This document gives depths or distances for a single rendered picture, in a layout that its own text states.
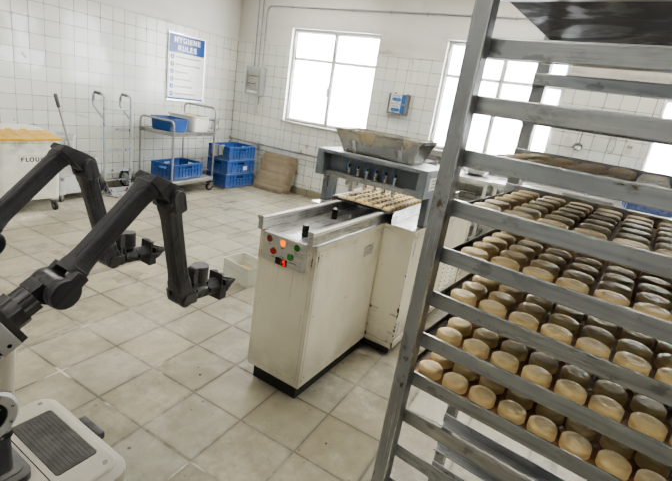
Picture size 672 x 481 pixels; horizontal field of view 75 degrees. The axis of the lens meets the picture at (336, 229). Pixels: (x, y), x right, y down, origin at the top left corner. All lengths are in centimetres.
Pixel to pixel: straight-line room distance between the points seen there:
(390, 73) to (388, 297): 395
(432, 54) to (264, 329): 441
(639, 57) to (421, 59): 524
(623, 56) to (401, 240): 190
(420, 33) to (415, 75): 49
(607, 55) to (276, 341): 188
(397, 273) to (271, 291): 78
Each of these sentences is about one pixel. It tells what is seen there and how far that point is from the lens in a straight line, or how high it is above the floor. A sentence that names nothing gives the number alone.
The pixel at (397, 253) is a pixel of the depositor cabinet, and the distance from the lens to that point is 253.
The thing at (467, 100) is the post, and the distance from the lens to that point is 77.
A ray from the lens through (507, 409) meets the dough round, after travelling 94.
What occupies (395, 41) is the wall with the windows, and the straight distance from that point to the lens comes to 610.
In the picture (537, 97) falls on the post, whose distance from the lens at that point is 120.
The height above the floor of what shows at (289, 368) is 18.
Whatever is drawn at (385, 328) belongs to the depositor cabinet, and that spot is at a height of 20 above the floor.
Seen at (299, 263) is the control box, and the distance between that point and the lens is 198.
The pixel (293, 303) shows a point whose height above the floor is 53.
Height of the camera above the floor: 148
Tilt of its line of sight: 16 degrees down
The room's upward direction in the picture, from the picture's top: 9 degrees clockwise
